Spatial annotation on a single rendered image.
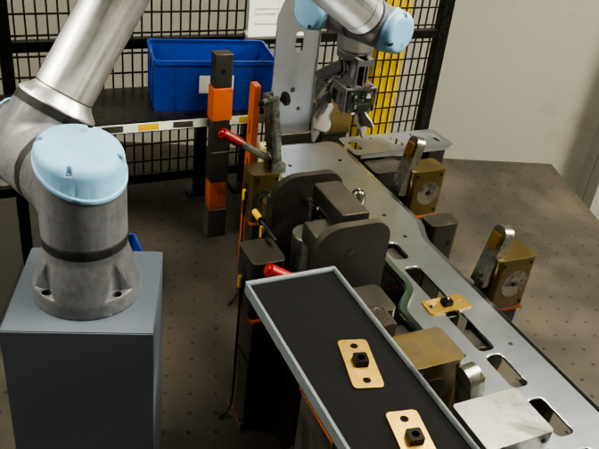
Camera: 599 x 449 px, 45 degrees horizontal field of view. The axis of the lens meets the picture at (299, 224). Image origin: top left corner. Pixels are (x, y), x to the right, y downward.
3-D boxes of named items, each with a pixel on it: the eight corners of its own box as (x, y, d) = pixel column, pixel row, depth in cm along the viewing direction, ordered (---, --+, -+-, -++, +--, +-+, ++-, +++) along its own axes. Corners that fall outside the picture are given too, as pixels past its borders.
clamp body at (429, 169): (429, 291, 182) (459, 168, 164) (388, 299, 177) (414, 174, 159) (414, 276, 187) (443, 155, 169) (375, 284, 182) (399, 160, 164)
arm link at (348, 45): (332, 22, 143) (368, 21, 146) (329, 44, 146) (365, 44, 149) (349, 35, 138) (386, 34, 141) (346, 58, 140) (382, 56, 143)
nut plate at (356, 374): (384, 387, 85) (386, 380, 84) (353, 390, 84) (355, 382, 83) (365, 340, 92) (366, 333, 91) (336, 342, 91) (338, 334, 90)
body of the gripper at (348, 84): (340, 117, 145) (349, 59, 139) (322, 100, 152) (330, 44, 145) (373, 114, 148) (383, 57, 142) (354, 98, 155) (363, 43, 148)
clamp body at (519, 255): (505, 389, 154) (552, 254, 136) (460, 402, 150) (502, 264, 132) (487, 369, 159) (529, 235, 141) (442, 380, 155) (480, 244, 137)
